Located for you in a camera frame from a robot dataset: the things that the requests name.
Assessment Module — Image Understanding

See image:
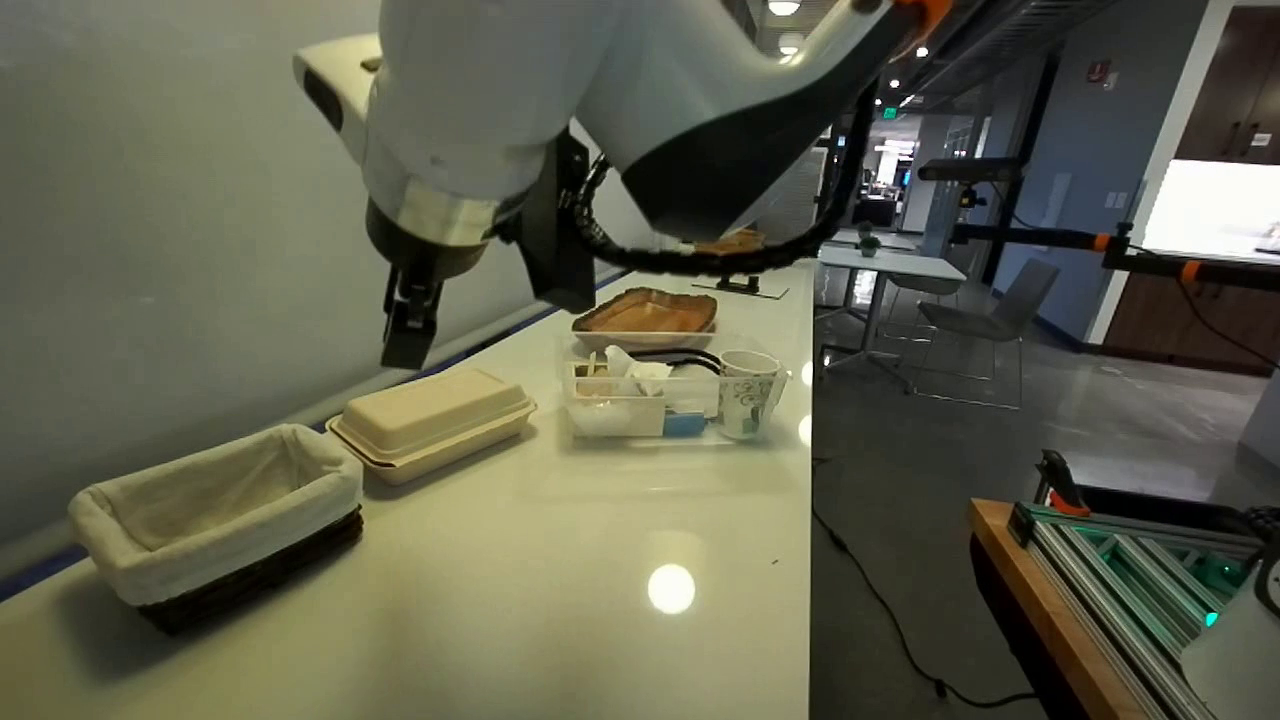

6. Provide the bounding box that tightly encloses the white paper cup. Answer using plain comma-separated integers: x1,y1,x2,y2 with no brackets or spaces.
716,343,785,442

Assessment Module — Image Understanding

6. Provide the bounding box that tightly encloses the clear plastic lunchbox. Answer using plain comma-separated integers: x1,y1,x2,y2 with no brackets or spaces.
558,337,791,451

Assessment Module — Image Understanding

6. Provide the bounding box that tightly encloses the black bar with orange clamps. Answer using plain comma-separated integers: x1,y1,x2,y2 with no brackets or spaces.
948,215,1280,297

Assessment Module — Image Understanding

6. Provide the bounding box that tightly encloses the beige clamshell takeaway pack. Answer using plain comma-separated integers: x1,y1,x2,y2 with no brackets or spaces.
325,362,542,486

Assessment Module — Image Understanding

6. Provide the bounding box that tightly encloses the white background table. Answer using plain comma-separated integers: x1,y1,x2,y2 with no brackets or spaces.
812,224,973,352

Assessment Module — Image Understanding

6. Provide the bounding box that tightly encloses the cloth-lined wicker basket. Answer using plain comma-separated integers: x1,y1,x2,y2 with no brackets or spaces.
66,421,367,639

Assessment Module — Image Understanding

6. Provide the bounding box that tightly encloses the crumpled white napkin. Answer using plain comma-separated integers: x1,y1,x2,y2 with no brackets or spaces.
596,339,681,401

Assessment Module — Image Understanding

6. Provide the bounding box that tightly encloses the bright white screen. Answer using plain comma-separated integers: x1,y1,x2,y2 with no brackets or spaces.
1136,154,1280,266

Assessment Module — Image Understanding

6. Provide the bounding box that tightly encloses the black floor cable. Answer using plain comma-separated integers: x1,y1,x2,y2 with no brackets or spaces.
812,508,1040,710

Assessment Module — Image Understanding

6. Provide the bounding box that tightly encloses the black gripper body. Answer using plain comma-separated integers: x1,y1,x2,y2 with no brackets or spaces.
365,195,529,292

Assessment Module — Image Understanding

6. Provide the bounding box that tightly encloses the grey office chair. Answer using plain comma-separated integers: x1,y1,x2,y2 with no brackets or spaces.
915,255,1065,346

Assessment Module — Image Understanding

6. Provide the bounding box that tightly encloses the rectangular wooden tray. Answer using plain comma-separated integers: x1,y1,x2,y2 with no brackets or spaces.
570,283,723,354

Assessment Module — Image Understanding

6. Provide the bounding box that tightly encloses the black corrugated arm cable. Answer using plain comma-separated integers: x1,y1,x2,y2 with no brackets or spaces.
570,79,883,280

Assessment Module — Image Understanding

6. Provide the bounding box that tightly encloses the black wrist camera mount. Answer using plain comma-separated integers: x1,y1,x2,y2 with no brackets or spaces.
518,126,601,316

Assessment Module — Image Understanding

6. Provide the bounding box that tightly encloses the wooden base board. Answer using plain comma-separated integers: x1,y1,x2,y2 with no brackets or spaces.
969,497,1178,720

